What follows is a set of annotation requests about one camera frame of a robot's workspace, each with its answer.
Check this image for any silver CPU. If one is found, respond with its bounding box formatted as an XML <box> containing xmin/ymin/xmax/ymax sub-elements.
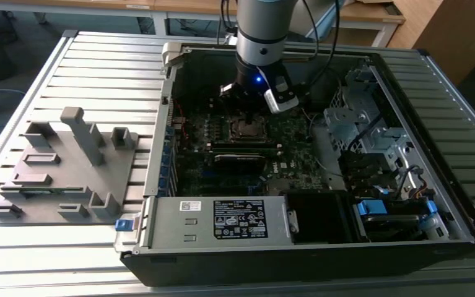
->
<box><xmin>237</xmin><ymin>122</ymin><xmax>263</xmax><ymax>137</ymax></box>

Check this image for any metal socket cover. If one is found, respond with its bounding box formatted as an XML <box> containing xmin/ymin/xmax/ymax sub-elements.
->
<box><xmin>228</xmin><ymin>116</ymin><xmax>269</xmax><ymax>140</ymax></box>

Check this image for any CPU socket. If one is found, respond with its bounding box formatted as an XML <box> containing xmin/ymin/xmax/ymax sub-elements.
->
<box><xmin>227</xmin><ymin>114</ymin><xmax>273</xmax><ymax>144</ymax></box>

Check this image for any black RAM slot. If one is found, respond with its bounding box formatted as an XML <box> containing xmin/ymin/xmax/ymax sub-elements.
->
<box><xmin>211</xmin><ymin>141</ymin><xmax>276</xmax><ymax>149</ymax></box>
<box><xmin>209</xmin><ymin>148</ymin><xmax>275</xmax><ymax>155</ymax></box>

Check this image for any black heatsink block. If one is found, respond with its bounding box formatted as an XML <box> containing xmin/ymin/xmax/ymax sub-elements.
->
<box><xmin>213</xmin><ymin>153</ymin><xmax>268</xmax><ymax>174</ymax></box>

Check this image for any grey case release latch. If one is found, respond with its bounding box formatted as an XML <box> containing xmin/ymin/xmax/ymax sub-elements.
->
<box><xmin>161</xmin><ymin>42</ymin><xmax>185</xmax><ymax>75</ymax></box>

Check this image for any green motherboard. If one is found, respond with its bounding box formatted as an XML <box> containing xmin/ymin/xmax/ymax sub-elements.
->
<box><xmin>171</xmin><ymin>105</ymin><xmax>345</xmax><ymax>197</ymax></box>

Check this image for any silver metal drive cage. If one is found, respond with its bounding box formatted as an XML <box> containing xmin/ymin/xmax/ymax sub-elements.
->
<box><xmin>321</xmin><ymin>60</ymin><xmax>420</xmax><ymax>174</ymax></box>

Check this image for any bronze chipset heatsink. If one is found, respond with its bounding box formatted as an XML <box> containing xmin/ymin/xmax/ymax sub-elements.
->
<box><xmin>265</xmin><ymin>178</ymin><xmax>292</xmax><ymax>193</ymax></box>

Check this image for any grey power supply unit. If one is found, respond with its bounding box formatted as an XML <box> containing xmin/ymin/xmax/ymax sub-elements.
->
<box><xmin>140</xmin><ymin>196</ymin><xmax>300</xmax><ymax>250</ymax></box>

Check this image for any blue disk carrier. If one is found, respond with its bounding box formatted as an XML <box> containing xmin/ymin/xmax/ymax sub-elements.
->
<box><xmin>355</xmin><ymin>199</ymin><xmax>388</xmax><ymax>216</ymax></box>

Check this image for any grey parts rack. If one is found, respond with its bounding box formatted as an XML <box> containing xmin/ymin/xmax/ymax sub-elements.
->
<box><xmin>0</xmin><ymin>106</ymin><xmax>141</xmax><ymax>224</ymax></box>

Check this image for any wooden cabinet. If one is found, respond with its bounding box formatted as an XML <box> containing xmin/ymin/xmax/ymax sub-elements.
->
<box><xmin>387</xmin><ymin>0</ymin><xmax>475</xmax><ymax>86</ymax></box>

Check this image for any black disk drive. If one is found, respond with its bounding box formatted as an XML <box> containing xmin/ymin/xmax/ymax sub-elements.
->
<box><xmin>363</xmin><ymin>215</ymin><xmax>423</xmax><ymax>243</ymax></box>

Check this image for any black open PC case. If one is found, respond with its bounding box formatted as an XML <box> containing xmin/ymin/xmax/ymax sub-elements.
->
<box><xmin>112</xmin><ymin>41</ymin><xmax>475</xmax><ymax>288</ymax></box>

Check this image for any green RAM stick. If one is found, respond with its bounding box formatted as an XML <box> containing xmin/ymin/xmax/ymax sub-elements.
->
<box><xmin>20</xmin><ymin>187</ymin><xmax>66</xmax><ymax>196</ymax></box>

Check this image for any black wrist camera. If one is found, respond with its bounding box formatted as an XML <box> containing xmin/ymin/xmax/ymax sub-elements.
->
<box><xmin>219</xmin><ymin>82</ymin><xmax>244</xmax><ymax>98</ymax></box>

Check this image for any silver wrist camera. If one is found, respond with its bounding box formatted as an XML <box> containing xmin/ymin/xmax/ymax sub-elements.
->
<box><xmin>263</xmin><ymin>75</ymin><xmax>300</xmax><ymax>114</ymax></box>

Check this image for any black drive cable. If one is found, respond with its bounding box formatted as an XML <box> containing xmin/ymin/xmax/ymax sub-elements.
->
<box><xmin>345</xmin><ymin>111</ymin><xmax>385</xmax><ymax>154</ymax></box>

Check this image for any wooden desk white frame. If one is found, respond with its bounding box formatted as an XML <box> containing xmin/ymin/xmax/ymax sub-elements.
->
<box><xmin>0</xmin><ymin>0</ymin><xmax>407</xmax><ymax>47</ymax></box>

